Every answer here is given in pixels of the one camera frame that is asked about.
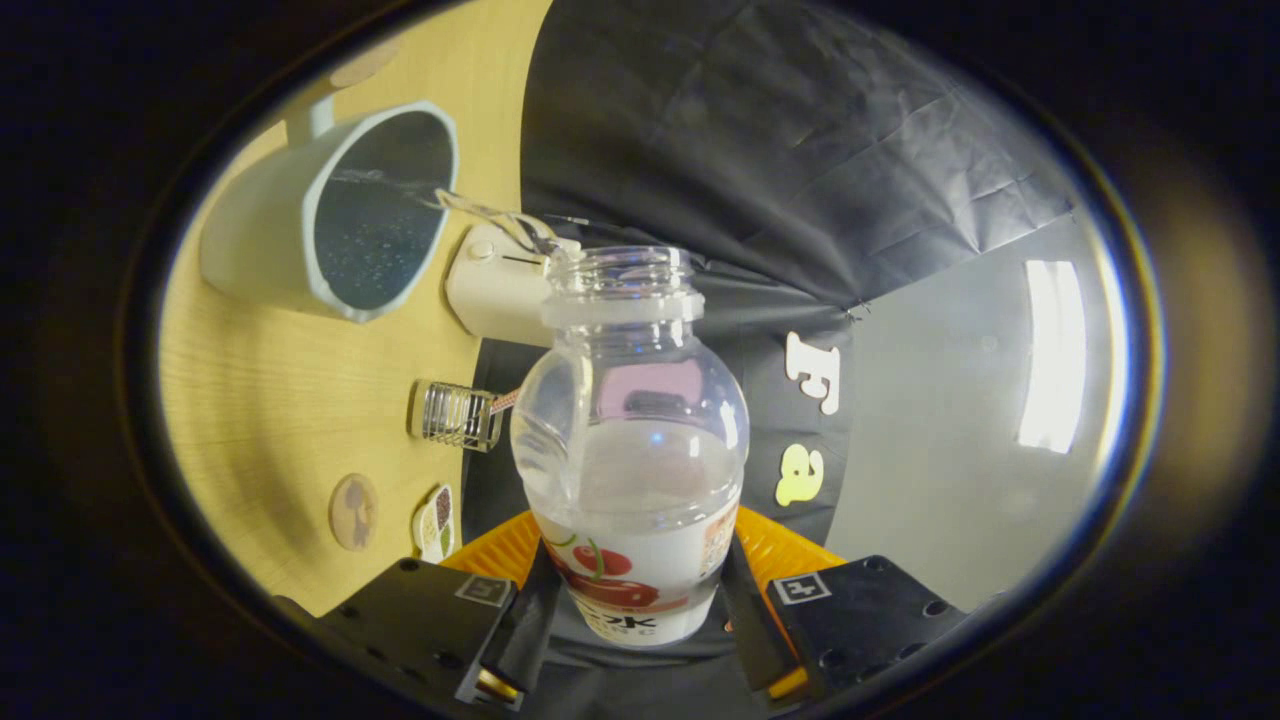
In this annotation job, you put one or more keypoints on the round beige coaster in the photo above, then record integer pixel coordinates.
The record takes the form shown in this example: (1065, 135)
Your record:
(353, 512)

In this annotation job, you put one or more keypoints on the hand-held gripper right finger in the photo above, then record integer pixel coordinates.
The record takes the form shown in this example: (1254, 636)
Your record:
(860, 620)

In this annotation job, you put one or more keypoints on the wooden table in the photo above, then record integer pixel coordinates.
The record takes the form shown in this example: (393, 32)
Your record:
(260, 400)

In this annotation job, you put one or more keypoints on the ceiling light panel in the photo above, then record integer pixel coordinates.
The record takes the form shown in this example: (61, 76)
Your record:
(1052, 360)

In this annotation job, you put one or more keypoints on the white toaster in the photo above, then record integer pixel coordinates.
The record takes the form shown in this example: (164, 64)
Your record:
(490, 295)

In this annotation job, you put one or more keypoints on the clear juice bottle cherry label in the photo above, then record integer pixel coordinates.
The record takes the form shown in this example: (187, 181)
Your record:
(630, 480)

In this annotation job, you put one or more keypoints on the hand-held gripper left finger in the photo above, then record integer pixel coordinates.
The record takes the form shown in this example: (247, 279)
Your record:
(420, 620)

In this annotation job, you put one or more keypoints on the white divided dish with beans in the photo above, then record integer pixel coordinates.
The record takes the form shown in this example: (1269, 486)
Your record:
(435, 522)

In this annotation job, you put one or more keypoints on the black backdrop cloth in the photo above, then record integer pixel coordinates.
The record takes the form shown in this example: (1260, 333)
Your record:
(800, 150)

